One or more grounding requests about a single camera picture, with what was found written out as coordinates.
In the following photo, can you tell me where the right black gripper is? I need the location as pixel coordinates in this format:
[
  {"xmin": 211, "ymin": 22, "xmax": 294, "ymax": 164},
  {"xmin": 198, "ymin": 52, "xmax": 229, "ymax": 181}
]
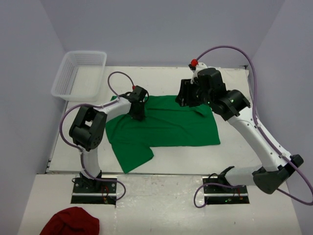
[{"xmin": 176, "ymin": 78, "xmax": 213, "ymax": 107}]

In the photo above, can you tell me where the green t shirt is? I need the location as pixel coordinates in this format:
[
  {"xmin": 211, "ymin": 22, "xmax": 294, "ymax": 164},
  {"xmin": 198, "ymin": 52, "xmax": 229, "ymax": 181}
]
[{"xmin": 105, "ymin": 95, "xmax": 221, "ymax": 173}]

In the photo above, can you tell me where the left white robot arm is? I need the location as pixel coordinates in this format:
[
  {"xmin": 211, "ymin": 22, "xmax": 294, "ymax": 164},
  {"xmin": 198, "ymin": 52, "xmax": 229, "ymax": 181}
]
[{"xmin": 69, "ymin": 86, "xmax": 149, "ymax": 192}]

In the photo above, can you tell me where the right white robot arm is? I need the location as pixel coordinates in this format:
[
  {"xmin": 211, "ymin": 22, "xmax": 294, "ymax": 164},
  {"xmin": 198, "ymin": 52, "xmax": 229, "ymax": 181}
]
[{"xmin": 176, "ymin": 68, "xmax": 304, "ymax": 194}]

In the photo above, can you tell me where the folded white t shirt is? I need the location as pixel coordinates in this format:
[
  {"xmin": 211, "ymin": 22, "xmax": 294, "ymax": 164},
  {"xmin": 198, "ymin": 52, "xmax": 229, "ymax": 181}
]
[{"xmin": 216, "ymin": 68, "xmax": 251, "ymax": 101}]

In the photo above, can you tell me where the white plastic basket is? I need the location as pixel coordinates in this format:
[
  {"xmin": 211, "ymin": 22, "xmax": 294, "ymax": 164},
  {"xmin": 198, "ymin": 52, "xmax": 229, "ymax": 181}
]
[{"xmin": 51, "ymin": 50, "xmax": 107, "ymax": 102}]

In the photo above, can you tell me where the red t shirt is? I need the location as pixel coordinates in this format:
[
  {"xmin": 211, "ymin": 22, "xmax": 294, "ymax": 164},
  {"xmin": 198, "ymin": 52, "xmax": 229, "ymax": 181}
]
[{"xmin": 40, "ymin": 207, "xmax": 100, "ymax": 235}]

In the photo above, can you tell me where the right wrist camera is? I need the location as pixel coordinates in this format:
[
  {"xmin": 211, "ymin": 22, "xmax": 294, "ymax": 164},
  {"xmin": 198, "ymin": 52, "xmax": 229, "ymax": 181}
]
[{"xmin": 188, "ymin": 59, "xmax": 208, "ymax": 84}]

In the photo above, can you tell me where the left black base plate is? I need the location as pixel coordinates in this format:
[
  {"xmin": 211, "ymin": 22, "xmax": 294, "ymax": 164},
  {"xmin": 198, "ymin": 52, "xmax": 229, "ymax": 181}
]
[{"xmin": 71, "ymin": 176, "xmax": 117, "ymax": 206}]

